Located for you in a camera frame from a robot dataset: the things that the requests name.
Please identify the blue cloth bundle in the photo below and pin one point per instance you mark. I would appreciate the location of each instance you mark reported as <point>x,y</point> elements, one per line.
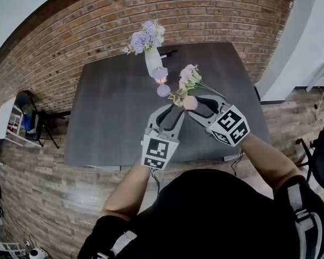
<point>27,123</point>

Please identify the white ceramic vase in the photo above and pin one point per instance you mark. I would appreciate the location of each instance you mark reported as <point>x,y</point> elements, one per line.
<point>152,62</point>

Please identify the white round robot toy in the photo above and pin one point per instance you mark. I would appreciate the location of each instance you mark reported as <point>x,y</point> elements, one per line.
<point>37,253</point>

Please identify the person's right forearm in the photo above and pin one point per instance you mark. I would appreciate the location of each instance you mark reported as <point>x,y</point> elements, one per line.
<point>272,166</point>

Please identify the person's left forearm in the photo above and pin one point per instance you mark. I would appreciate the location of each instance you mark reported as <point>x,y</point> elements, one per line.
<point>124,193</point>

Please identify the purple lantern lamp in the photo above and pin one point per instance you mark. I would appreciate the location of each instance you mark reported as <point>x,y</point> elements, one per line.
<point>162,78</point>

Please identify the white desk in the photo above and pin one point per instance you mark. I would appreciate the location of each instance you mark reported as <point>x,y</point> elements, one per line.
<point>322,75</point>

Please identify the black marker pen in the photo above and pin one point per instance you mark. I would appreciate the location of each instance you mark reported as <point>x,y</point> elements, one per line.
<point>168,53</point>

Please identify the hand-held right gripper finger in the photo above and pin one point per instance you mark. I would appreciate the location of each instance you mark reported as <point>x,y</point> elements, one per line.
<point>213,102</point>
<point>205,119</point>

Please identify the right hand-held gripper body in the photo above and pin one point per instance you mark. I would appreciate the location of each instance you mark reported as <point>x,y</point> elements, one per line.
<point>229,125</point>

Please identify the white shelf rack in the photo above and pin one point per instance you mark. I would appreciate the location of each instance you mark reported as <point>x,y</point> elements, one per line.
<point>5,117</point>

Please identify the small pink round object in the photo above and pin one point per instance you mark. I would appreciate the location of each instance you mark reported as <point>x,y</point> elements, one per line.
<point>190,102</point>

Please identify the white table leg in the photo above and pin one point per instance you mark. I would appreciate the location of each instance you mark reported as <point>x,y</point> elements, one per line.
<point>105,167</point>
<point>232,158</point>

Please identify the black folding chair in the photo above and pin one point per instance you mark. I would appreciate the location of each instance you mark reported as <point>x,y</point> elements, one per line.
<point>37,120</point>

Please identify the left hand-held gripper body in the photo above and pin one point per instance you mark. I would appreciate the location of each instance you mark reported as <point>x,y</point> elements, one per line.
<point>158,150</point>

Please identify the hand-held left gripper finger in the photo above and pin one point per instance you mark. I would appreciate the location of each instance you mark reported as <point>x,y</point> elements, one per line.
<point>179,125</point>
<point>152,119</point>

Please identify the purple artificial flower bouquet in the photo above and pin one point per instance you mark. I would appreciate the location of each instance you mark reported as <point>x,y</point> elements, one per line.
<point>144,38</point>

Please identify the loose pink flower bouquet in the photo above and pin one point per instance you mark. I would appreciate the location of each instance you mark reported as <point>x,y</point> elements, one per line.
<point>190,77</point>

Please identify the person's black shirt torso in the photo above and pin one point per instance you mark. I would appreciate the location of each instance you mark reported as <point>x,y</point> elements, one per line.
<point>205,220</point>

